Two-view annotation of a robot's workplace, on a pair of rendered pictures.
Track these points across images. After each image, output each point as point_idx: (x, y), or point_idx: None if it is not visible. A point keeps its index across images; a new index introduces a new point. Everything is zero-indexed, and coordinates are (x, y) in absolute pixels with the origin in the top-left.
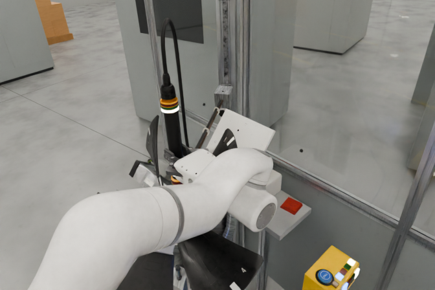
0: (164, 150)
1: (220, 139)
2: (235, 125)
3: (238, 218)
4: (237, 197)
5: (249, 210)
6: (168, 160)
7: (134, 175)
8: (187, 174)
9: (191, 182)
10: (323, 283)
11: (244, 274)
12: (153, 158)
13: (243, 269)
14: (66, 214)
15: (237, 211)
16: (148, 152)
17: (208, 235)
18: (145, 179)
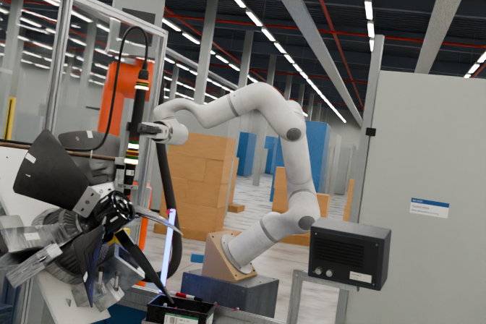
0: (140, 124)
1: (1, 173)
2: (1, 153)
3: (184, 137)
4: (180, 126)
5: (186, 129)
6: (145, 130)
7: (9, 244)
8: (164, 126)
9: (165, 132)
10: (122, 228)
11: (152, 212)
12: (47, 189)
13: (149, 211)
14: (265, 84)
15: (184, 132)
16: (22, 194)
17: None
18: (26, 237)
